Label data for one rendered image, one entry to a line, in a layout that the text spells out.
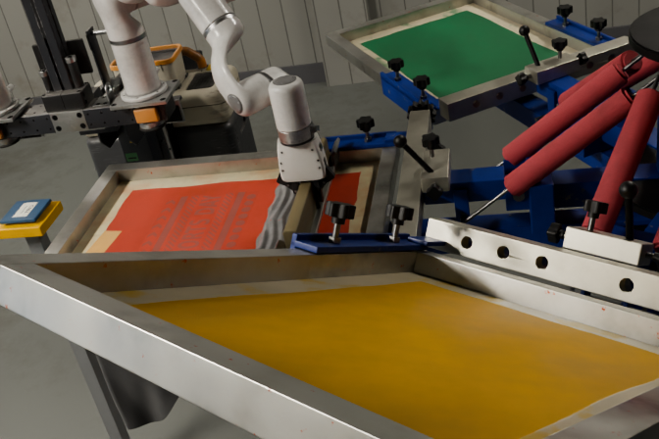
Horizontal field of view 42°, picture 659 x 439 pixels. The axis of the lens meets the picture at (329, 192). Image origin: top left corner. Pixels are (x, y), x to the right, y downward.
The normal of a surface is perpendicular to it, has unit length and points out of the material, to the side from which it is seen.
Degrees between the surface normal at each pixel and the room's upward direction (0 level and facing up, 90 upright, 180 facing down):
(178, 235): 0
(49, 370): 0
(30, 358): 0
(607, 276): 58
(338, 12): 90
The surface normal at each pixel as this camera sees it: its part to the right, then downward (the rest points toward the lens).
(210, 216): -0.18, -0.85
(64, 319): -0.61, -0.04
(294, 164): -0.16, 0.55
